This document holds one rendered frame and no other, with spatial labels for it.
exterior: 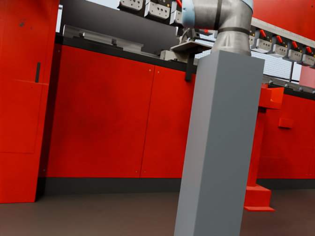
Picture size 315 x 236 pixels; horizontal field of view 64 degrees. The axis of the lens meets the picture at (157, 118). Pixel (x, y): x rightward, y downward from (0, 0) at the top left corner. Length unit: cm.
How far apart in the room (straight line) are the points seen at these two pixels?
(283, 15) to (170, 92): 136
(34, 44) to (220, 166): 102
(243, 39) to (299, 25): 182
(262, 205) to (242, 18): 126
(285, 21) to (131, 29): 135
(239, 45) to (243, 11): 12
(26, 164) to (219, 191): 94
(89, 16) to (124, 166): 125
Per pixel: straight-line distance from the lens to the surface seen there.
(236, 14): 100
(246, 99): 93
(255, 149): 183
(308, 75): 378
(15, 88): 138
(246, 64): 94
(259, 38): 236
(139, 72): 159
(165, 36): 245
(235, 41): 96
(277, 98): 190
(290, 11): 270
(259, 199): 185
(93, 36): 167
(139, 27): 236
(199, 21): 101
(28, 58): 139
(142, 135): 161
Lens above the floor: 54
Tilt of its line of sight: 2 degrees down
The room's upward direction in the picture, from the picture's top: 8 degrees clockwise
